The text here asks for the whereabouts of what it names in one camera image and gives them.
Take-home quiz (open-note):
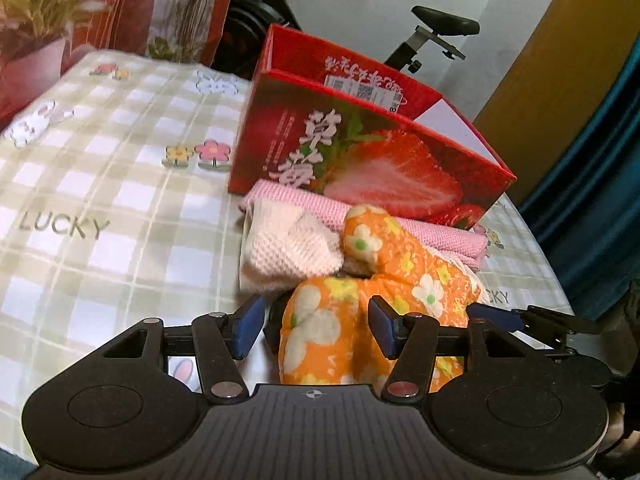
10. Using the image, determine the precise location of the pink knit cloth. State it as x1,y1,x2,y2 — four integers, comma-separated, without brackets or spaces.
237,180,488,273

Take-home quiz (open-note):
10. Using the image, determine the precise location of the blue curtain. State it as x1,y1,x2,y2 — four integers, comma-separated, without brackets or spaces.
517,35,640,321

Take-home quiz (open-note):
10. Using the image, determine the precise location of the black exercise bike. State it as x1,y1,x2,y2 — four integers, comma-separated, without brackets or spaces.
212,0,481,81

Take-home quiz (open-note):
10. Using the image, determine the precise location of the checked green bed sheet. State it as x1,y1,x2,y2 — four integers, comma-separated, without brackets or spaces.
0,50,573,466

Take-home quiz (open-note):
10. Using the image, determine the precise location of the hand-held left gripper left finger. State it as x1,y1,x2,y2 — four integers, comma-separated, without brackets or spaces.
101,294,267,406

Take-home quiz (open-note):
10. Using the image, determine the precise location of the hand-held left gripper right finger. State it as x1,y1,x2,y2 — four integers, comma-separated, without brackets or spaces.
367,295,531,406

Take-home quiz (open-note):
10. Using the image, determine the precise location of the cream knit cloth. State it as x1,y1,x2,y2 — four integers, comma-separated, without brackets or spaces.
239,198,343,295

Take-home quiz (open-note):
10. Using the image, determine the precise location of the yellow wooden door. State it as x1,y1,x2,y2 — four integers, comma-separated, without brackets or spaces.
472,0,640,201

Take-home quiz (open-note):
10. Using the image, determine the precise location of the orange floral cloth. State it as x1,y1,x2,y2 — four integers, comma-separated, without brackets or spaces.
277,203,483,393

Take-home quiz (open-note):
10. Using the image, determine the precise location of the red plant print curtain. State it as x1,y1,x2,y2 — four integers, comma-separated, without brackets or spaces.
0,0,251,128

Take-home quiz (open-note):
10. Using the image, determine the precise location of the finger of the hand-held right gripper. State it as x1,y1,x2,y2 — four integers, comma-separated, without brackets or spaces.
467,303,602,337
527,335,612,367

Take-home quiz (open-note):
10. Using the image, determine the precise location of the red strawberry print cardboard box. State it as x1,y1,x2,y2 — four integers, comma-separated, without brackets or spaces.
227,23,517,228

